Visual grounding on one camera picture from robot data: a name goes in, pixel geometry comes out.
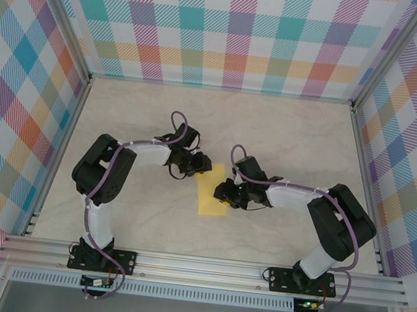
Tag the yellow square paper sheet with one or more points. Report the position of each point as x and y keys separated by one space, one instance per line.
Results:
x=208 y=201

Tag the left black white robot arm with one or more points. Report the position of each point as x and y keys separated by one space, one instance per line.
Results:
x=103 y=173

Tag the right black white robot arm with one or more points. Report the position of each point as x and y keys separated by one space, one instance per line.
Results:
x=340 y=225

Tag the right small circuit board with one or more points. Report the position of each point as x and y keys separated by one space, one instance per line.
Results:
x=310 y=304

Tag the small circuit board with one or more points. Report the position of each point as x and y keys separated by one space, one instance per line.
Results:
x=310 y=304
x=96 y=282

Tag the left small circuit board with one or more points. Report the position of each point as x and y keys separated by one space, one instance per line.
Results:
x=96 y=282

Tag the thin aluminium wall rail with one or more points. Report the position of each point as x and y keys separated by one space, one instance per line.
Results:
x=220 y=88

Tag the long aluminium mounting rail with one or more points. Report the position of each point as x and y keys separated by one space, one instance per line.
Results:
x=198 y=270

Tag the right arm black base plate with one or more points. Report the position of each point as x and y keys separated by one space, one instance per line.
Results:
x=280 y=281

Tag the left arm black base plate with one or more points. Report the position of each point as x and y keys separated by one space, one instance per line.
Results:
x=125 y=261

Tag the aluminium side rail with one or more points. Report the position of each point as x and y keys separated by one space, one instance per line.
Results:
x=364 y=164
x=69 y=127

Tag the aluminium frame post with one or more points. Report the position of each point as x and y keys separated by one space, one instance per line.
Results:
x=61 y=12
x=392 y=53

